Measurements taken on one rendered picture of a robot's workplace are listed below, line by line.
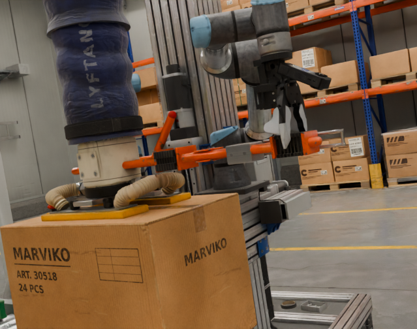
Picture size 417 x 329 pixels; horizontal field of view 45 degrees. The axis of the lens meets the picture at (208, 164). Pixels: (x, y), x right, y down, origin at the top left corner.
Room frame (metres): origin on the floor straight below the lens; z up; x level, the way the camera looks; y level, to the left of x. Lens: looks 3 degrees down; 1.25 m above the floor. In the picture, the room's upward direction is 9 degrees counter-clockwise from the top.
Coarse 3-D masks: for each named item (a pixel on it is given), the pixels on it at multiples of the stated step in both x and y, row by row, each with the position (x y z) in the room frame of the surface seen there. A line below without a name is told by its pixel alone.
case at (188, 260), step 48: (48, 240) 1.35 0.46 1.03; (96, 240) 1.24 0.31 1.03; (144, 240) 1.14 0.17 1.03; (192, 240) 1.25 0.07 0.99; (240, 240) 1.43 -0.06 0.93; (48, 288) 1.37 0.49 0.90; (96, 288) 1.25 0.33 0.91; (144, 288) 1.15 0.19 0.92; (192, 288) 1.23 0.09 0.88; (240, 288) 1.40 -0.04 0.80
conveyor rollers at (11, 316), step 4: (8, 316) 2.35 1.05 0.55; (12, 316) 2.36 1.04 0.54; (0, 320) 2.31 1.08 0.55; (4, 320) 2.32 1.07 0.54; (8, 320) 2.33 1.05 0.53; (12, 320) 2.27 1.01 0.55; (0, 324) 2.29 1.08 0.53; (4, 324) 2.23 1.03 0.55; (8, 324) 2.24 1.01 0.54; (12, 324) 2.25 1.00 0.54; (0, 328) 2.20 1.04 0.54; (4, 328) 2.21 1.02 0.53; (8, 328) 2.16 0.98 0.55; (12, 328) 2.16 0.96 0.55; (16, 328) 2.17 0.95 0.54
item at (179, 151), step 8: (160, 152) 1.29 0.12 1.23; (168, 152) 1.27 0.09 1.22; (176, 152) 1.27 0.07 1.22; (184, 152) 1.29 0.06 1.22; (160, 160) 1.30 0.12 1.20; (168, 160) 1.28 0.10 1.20; (176, 160) 1.27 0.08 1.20; (160, 168) 1.29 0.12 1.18; (168, 168) 1.28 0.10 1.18; (176, 168) 1.27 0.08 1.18; (184, 168) 1.28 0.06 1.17
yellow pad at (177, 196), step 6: (174, 192) 1.50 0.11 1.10; (180, 192) 1.49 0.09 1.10; (138, 198) 1.50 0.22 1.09; (144, 198) 1.48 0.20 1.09; (150, 198) 1.46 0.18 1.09; (156, 198) 1.44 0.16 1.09; (162, 198) 1.42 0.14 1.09; (168, 198) 1.41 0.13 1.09; (174, 198) 1.42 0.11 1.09; (180, 198) 1.44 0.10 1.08; (186, 198) 1.46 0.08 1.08; (102, 204) 1.57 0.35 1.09; (138, 204) 1.48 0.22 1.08; (150, 204) 1.45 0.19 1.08; (156, 204) 1.44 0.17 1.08; (162, 204) 1.42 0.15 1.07
